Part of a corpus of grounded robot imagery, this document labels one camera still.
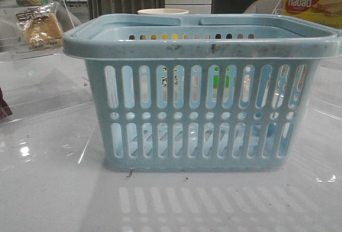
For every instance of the packaged bread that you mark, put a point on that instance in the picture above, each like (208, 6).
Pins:
(40, 27)

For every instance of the light blue plastic basket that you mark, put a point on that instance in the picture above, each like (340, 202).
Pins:
(201, 92)

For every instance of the white paper cup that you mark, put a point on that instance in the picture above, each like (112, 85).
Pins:
(162, 11)

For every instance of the clear acrylic left shelf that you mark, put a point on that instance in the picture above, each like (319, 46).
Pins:
(36, 82)

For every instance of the clear acrylic shelf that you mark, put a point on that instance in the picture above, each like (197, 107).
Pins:
(326, 97)
(36, 82)

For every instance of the clear acrylic right shelf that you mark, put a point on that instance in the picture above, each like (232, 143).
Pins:
(326, 97)

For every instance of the dark red snack packet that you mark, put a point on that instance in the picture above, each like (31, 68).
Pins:
(5, 110)

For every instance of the yellow nabati wafer box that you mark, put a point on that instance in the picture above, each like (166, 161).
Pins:
(325, 12)

